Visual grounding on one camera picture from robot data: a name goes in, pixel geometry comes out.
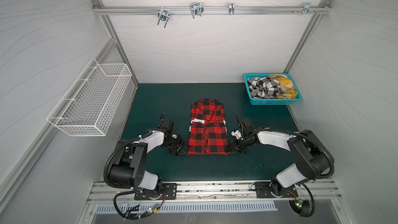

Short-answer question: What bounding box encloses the red black plaid shirt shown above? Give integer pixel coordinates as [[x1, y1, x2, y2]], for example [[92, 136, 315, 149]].
[[188, 99, 229, 155]]

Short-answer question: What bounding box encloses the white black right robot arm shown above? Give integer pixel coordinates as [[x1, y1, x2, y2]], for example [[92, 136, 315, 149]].
[[232, 118, 335, 190]]

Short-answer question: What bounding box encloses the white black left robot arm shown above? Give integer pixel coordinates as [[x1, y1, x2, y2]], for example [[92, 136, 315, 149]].
[[103, 117, 187, 191]]

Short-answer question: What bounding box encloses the teal plastic basket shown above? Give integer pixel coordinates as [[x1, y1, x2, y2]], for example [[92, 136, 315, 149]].
[[244, 73, 302, 106]]

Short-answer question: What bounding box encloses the black white checkered shirt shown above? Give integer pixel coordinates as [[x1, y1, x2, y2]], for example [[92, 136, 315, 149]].
[[247, 77, 280, 99]]

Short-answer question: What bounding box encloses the yellow plaid shirt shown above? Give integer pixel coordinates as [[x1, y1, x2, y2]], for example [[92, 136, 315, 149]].
[[268, 74, 299, 99]]

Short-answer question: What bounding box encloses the metal u-bolt hook left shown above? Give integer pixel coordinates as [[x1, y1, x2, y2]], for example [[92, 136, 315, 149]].
[[157, 9, 170, 28]]

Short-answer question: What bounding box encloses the metal u-bolt hook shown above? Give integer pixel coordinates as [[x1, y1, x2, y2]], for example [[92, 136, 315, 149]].
[[189, 2, 204, 18], [157, 9, 170, 28]]

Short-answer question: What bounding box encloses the metal clip hook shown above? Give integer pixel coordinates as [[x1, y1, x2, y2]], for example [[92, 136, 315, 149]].
[[229, 3, 235, 16]]

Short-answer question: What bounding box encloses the metal u-bolt hook middle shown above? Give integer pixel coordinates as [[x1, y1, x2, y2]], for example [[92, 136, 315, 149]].
[[189, 2, 204, 18]]

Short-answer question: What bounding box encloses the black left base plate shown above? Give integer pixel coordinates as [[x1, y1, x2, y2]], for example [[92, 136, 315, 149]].
[[134, 183, 177, 201]]

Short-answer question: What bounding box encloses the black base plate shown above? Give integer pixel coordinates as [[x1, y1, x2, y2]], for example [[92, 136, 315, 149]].
[[134, 183, 177, 201], [249, 181, 298, 199]]

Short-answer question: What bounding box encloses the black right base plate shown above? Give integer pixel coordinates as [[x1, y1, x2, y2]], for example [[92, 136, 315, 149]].
[[249, 181, 298, 199]]

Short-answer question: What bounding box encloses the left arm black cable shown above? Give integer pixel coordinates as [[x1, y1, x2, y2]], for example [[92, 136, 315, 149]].
[[103, 111, 165, 221]]

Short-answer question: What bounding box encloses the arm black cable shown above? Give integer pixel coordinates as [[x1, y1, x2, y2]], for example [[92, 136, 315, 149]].
[[234, 111, 335, 218], [103, 111, 165, 221]]

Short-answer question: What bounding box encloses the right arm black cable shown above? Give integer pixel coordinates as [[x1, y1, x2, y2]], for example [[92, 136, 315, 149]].
[[234, 111, 335, 218]]

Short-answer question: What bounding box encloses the white wire basket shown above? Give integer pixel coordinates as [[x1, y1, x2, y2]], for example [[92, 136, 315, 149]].
[[46, 58, 132, 136]]

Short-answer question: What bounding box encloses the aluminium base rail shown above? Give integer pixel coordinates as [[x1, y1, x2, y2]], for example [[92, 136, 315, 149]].
[[86, 178, 343, 204]]

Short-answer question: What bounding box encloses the aluminium horizontal rail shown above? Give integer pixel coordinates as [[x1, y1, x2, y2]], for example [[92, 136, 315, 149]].
[[93, 5, 332, 16]]

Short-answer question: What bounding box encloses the metal bracket hook right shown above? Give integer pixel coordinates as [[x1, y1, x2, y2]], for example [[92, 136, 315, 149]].
[[292, 3, 320, 16]]

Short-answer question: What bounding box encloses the aluminium corner frame post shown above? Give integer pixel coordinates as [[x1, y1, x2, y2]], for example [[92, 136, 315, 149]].
[[92, 0, 138, 87]]

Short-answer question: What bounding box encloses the right aluminium corner post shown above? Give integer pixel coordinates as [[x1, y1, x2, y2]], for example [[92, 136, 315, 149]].
[[284, 0, 332, 74]]

